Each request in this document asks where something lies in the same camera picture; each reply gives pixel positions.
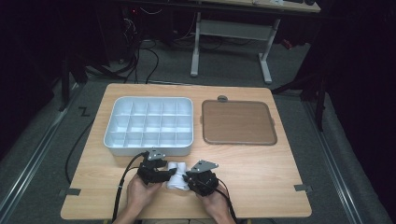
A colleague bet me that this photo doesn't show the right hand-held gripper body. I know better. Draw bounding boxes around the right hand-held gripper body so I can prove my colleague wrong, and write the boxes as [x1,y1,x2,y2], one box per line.
[187,160,219,198]

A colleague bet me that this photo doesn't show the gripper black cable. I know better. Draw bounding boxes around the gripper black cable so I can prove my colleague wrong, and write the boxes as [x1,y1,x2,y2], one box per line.
[111,150,150,224]
[214,177,239,224]

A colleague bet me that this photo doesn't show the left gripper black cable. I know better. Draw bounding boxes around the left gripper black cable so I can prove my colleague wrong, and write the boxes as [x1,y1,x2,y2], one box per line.
[111,150,150,224]

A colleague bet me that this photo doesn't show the white divided storage box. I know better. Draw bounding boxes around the white divided storage box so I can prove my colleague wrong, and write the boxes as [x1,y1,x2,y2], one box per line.
[103,95,195,158]

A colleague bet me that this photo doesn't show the person's right hand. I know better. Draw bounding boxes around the person's right hand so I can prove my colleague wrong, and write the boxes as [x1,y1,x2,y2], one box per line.
[197,182,232,220]

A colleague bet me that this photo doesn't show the person's left hand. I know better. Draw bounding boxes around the person's left hand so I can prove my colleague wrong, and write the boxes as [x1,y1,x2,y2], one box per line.
[125,173,163,217]

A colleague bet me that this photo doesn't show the bundle of black cables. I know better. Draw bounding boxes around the bundle of black cables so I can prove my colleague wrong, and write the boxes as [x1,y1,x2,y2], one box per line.
[87,31,161,85]

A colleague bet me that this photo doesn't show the metal floor rail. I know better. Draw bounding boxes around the metal floor rail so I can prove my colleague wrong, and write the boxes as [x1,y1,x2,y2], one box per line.
[0,83,81,217]
[302,100,366,224]

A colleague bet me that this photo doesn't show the black metal stand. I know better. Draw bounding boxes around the black metal stand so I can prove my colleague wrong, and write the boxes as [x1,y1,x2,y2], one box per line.
[270,66,330,133]
[58,52,90,112]

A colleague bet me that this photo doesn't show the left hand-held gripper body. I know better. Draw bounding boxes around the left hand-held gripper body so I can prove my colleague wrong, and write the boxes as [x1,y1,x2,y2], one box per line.
[136,148,168,186]

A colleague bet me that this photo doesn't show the brown flat tray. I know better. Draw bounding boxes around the brown flat tray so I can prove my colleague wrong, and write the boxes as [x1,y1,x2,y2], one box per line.
[201,99,278,147]

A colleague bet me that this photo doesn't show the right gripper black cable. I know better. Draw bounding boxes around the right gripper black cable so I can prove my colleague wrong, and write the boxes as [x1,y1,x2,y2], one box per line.
[214,177,239,224]

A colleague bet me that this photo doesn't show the black floor cable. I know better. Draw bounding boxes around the black floor cable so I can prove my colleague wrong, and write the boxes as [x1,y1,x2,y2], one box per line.
[64,119,95,185]

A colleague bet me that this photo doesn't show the desk with white legs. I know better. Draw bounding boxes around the desk with white legs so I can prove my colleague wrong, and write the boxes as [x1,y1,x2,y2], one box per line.
[190,0,322,86]

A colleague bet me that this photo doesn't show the white sock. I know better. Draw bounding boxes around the white sock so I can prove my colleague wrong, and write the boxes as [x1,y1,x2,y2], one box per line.
[165,161,191,191]

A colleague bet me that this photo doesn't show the grey tape piece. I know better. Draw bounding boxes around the grey tape piece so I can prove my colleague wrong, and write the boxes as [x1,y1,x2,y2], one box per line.
[293,184,314,193]
[58,188,82,198]

